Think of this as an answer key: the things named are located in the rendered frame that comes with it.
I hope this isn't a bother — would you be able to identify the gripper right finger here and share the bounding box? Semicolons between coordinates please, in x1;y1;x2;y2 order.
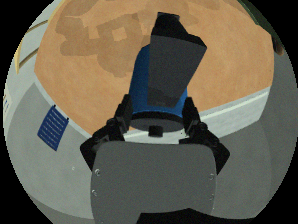
182;97;230;175

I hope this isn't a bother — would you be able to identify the blue electric kettle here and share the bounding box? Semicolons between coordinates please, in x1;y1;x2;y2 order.
128;12;207;138

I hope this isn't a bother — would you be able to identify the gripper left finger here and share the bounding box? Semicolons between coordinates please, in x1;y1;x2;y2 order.
80;94;133;172

